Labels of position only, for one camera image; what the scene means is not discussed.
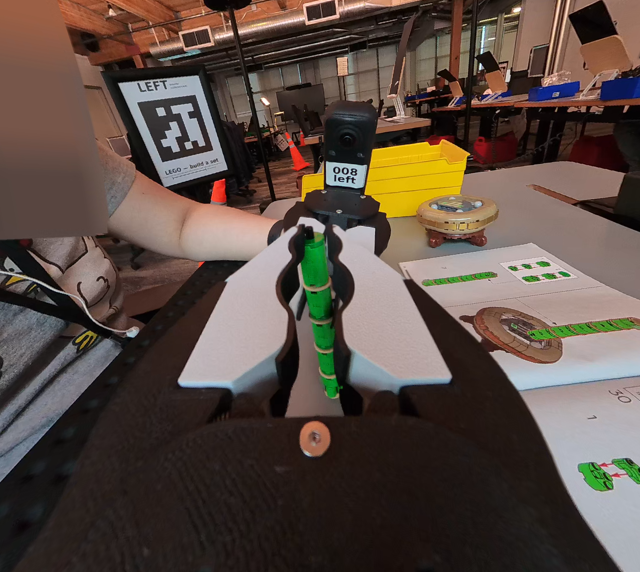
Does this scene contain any tablet on wooden stand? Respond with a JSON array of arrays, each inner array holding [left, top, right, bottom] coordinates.
[[437, 69, 466, 106], [568, 0, 634, 98], [475, 51, 511, 101]]

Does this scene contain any red container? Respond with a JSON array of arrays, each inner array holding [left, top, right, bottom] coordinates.
[[568, 135, 626, 173], [472, 132, 521, 166]]

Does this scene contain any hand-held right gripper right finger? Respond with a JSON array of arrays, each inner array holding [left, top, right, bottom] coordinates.
[[330, 226, 453, 416]]

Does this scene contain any person's left forearm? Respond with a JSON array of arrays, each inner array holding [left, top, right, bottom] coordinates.
[[107, 171, 281, 264]]

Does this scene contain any wooden workbench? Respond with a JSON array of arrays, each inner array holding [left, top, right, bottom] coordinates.
[[432, 96, 640, 164]]

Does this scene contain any building instruction booklet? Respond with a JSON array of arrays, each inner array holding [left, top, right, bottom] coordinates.
[[398, 242, 640, 572]]

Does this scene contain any person's grey printed shirt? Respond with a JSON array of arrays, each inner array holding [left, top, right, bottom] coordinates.
[[0, 141, 146, 480]]

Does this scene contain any white cable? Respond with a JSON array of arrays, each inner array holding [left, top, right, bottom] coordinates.
[[0, 270, 141, 338]]

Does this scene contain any framed marker sign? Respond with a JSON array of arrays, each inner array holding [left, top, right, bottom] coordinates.
[[101, 65, 236, 191]]

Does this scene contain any yellow plastic bin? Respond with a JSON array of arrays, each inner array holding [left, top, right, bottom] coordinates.
[[301, 140, 471, 219]]

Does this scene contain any grey desk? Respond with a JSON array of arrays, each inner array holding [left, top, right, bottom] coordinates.
[[260, 161, 640, 572]]

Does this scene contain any black strap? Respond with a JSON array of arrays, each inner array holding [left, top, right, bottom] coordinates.
[[0, 240, 127, 346]]

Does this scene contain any silver ceiling air duct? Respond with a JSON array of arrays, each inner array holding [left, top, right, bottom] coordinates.
[[149, 0, 581, 60]]

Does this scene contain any black wall monitor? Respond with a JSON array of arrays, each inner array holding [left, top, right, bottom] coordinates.
[[276, 84, 326, 122]]

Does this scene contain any white tilted light bar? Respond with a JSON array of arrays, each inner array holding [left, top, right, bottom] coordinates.
[[387, 15, 417, 121]]

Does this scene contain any green toy brick bamboo stalk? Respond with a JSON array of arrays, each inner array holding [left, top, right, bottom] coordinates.
[[299, 227, 344, 399]]

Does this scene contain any white air vent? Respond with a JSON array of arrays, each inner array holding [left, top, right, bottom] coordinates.
[[303, 0, 340, 26], [178, 25, 215, 52]]

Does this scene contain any tan round toy brick pot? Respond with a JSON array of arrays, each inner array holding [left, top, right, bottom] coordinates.
[[416, 194, 500, 248]]

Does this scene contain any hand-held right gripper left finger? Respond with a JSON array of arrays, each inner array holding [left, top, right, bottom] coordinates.
[[177, 225, 307, 420]]

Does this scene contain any blue plastic bin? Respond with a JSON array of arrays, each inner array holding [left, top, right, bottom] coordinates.
[[527, 81, 581, 102], [600, 76, 640, 101]]

